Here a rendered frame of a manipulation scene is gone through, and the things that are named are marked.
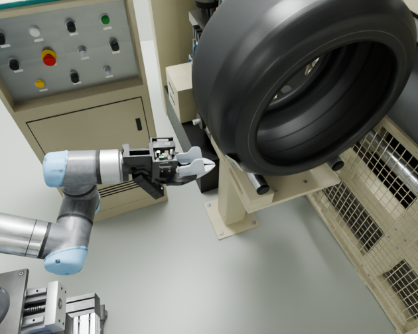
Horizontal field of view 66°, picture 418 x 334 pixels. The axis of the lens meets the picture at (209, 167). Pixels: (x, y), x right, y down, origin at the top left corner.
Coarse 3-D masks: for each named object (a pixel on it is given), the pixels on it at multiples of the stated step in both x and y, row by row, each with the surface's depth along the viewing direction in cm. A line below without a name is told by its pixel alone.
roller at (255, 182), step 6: (246, 174) 108; (252, 174) 105; (258, 174) 104; (252, 180) 104; (258, 180) 103; (264, 180) 103; (258, 186) 102; (264, 186) 101; (258, 192) 102; (264, 192) 103
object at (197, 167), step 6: (192, 162) 72; (198, 162) 72; (180, 168) 72; (186, 168) 73; (192, 168) 73; (198, 168) 74; (204, 168) 75; (210, 168) 76; (180, 174) 73; (186, 174) 74; (192, 174) 74; (198, 174) 74
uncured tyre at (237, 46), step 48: (240, 0) 74; (288, 0) 67; (336, 0) 64; (384, 0) 67; (240, 48) 70; (288, 48) 65; (336, 48) 106; (384, 48) 93; (240, 96) 72; (288, 96) 117; (336, 96) 113; (384, 96) 90; (240, 144) 82; (288, 144) 114; (336, 144) 101
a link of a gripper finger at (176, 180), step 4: (176, 176) 73; (184, 176) 73; (188, 176) 74; (192, 176) 74; (196, 176) 74; (168, 180) 73; (172, 180) 72; (176, 180) 72; (180, 180) 73; (184, 180) 73; (188, 180) 74; (192, 180) 75; (168, 184) 72; (172, 184) 73; (176, 184) 73; (180, 184) 73
